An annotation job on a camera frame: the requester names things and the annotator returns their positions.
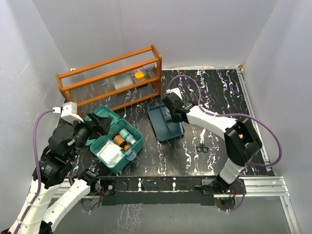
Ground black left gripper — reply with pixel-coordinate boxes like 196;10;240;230
67;111;112;160

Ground brown medicine bottle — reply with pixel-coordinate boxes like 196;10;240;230
113;135;130;151

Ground white green-labelled bottle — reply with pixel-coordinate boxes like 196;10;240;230
119;129;137;145

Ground dark teal divider tray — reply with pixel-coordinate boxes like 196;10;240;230
147;104;185;143

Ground teal medicine kit box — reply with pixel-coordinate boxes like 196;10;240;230
86;106;143;174

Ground clear bag of gauze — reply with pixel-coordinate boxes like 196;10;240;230
96;140;123;168

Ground black small scissors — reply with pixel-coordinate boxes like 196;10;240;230
196;129;209;153

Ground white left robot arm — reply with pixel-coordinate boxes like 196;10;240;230
2;113;113;234

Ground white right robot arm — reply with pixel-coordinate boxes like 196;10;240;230
162;93;263;194

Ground orange wooden shelf rack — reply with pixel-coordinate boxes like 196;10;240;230
56;44;162;111

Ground orange block on shelf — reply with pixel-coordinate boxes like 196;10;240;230
135;71;145;80

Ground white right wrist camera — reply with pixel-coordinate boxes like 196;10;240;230
166;88;182;99

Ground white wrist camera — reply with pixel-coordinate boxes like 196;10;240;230
52;102;84;124
166;88;182;99

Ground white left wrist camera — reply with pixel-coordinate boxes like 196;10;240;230
52;102;84;124

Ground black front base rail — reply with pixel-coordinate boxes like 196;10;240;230
88;176;246;208

